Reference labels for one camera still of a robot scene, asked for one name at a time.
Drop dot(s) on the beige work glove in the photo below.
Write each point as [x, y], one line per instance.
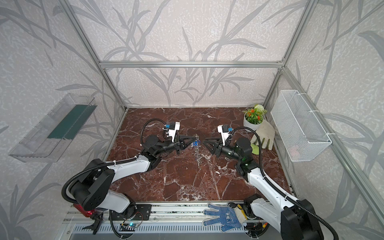
[266, 132]

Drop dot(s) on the white wire mesh basket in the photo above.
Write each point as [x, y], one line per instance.
[303, 135]

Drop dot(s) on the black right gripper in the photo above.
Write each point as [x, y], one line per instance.
[217, 147]

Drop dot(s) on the steel key ring disc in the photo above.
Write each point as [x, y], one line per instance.
[196, 145]

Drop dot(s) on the white potted flower plant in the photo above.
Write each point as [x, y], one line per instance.
[254, 117]

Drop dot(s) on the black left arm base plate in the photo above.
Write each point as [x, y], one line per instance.
[137, 212]

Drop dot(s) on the green garden trowel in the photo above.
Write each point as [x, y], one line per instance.
[255, 149]

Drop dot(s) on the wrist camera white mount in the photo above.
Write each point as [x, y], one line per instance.
[226, 134]
[170, 130]

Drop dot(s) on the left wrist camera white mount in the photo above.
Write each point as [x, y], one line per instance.
[170, 130]

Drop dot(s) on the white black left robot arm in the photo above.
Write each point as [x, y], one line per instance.
[90, 188]

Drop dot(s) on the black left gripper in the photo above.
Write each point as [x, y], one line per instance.
[179, 144]

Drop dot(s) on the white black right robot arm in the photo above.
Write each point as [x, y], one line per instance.
[294, 219]

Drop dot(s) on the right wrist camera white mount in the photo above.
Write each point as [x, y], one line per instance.
[226, 134]

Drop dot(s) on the clear plastic wall tray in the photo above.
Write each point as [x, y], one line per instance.
[50, 138]

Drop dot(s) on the blue dotted work glove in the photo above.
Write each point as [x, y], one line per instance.
[224, 216]

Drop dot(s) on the green circuit board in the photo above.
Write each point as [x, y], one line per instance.
[129, 227]

